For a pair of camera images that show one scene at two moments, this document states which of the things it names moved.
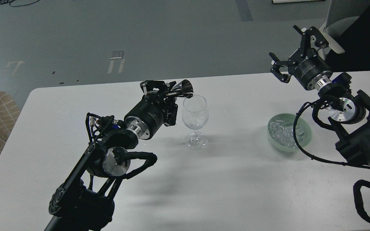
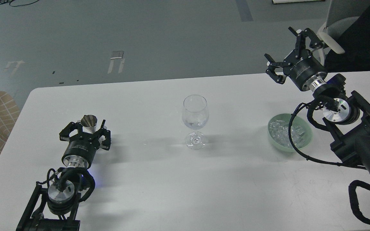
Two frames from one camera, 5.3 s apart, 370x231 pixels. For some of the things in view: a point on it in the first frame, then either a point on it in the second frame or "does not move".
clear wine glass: (195, 115) does not move
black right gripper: (305, 64) does not move
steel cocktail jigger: (184, 88) → (88, 122)
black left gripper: (146, 117) → (80, 149)
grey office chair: (341, 13) does not move
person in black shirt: (365, 41) does not move
